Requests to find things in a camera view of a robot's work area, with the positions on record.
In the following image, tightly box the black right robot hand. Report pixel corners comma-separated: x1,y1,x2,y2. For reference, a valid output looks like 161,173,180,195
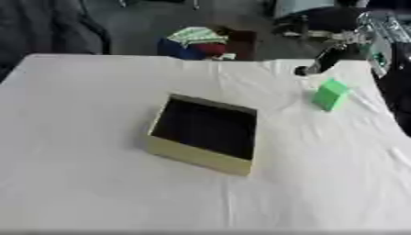
292,41,350,77

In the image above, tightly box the tan cardboard box black inside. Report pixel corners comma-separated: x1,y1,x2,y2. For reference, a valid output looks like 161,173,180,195
144,93,259,177

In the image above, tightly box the green block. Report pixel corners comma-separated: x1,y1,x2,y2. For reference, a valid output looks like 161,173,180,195
311,77,352,112

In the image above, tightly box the pile of folded cloths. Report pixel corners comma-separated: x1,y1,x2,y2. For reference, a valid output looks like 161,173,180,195
155,26,257,61

